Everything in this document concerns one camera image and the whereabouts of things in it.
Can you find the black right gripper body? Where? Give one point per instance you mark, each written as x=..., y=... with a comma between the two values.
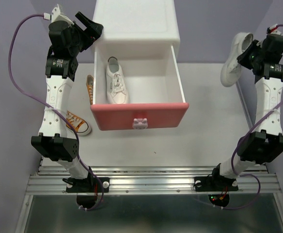
x=252, y=54

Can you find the orange sneaker near cabinet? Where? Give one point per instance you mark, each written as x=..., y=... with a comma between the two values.
x=90, y=87

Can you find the pink bunny knob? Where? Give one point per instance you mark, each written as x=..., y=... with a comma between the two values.
x=140, y=123

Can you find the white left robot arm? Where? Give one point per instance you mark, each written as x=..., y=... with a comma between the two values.
x=52, y=141

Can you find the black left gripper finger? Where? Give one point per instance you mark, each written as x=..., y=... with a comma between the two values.
x=95, y=27
x=83, y=19

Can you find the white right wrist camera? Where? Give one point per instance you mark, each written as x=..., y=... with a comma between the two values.
x=273, y=30

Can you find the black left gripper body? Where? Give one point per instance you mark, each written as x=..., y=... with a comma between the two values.
x=82, y=40

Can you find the white plastic shoe cabinet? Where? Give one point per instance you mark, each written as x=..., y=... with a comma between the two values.
x=138, y=21

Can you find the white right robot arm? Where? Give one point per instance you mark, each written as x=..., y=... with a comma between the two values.
x=264, y=141

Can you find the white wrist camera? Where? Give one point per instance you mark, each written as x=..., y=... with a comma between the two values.
x=273, y=30
x=57, y=14

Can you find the orange sneaker near arm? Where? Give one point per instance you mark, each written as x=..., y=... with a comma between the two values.
x=80, y=125

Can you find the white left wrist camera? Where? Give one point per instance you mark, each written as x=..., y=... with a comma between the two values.
x=57, y=14

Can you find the white sneaker one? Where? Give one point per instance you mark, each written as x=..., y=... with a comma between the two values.
x=117, y=92
x=231, y=70

